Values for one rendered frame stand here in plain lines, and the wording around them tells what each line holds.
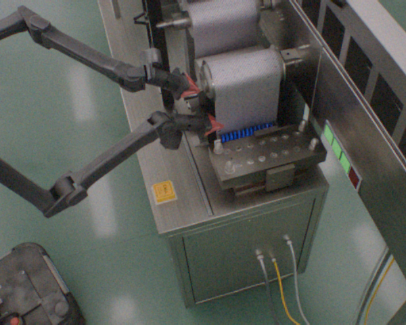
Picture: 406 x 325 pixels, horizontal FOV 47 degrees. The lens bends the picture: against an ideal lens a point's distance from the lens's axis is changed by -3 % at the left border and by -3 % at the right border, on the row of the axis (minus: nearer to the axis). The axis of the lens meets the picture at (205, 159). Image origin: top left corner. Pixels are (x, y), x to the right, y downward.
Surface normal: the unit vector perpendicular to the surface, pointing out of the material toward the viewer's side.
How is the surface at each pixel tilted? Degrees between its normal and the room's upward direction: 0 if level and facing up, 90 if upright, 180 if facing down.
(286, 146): 0
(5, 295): 0
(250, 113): 90
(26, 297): 0
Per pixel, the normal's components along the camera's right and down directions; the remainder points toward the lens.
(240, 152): -0.05, -0.60
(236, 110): 0.29, 0.76
